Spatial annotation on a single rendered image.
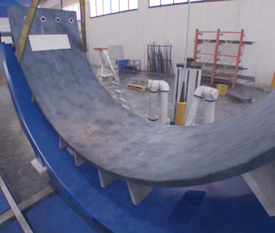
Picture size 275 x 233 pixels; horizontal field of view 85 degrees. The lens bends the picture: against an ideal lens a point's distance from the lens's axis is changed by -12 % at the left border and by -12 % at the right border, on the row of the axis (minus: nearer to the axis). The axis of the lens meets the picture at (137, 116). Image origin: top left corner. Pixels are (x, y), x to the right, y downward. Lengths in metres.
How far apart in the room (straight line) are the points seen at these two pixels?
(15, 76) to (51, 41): 0.49
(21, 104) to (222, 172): 1.72
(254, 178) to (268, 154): 0.11
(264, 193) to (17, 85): 1.92
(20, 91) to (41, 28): 0.64
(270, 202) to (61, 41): 1.91
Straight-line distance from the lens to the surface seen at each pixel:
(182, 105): 1.66
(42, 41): 1.83
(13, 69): 1.94
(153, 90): 2.21
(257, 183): 0.57
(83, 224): 1.77
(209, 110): 2.09
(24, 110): 1.83
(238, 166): 0.51
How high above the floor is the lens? 2.01
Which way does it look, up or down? 24 degrees down
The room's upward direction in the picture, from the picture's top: straight up
